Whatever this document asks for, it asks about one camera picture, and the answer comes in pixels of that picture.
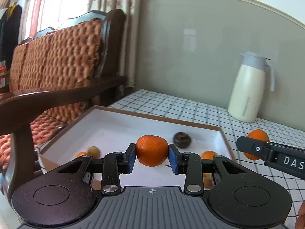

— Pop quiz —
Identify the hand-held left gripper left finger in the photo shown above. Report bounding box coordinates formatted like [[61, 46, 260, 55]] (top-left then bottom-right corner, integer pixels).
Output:
[[45, 144, 137, 195]]

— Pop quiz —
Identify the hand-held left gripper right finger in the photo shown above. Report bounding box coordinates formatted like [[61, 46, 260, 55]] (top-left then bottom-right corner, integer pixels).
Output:
[[169, 144, 260, 195]]

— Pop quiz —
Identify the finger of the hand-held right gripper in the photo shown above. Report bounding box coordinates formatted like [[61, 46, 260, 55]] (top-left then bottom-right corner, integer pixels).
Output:
[[236, 136, 274, 164]]

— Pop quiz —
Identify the dark wrinkled avocado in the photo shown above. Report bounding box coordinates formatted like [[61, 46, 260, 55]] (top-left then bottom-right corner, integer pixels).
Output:
[[173, 132, 192, 149]]

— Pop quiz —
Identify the brown cardboard box white inside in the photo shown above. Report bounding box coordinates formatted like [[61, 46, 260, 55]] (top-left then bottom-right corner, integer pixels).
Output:
[[38, 105, 236, 191]]

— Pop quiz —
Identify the small yellow-green kiwi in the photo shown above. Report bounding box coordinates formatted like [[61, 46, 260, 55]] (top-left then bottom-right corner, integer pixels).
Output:
[[87, 146, 100, 158]]

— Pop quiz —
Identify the person's right hand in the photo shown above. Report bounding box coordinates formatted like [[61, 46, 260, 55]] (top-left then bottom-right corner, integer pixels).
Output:
[[295, 200, 305, 229]]

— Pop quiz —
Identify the cream thermos jug grey lid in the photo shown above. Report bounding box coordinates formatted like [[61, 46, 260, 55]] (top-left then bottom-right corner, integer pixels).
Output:
[[227, 52, 275, 123]]

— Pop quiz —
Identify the white black-checked tablecloth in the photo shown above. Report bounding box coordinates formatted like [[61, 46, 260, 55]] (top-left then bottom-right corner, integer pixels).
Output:
[[107, 89, 305, 229]]

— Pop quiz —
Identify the wooden sofa with woven cushion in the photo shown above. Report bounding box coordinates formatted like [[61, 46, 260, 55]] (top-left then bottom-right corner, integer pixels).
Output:
[[0, 9, 128, 203]]

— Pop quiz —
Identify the red printed bag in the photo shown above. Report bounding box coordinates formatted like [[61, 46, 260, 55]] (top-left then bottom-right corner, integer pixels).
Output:
[[0, 61, 7, 89]]

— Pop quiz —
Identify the window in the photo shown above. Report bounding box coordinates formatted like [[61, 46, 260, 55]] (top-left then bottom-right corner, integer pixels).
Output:
[[40, 0, 96, 29]]

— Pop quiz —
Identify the dark hanging jacket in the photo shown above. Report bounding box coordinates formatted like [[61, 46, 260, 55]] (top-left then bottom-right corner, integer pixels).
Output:
[[0, 3, 23, 62]]

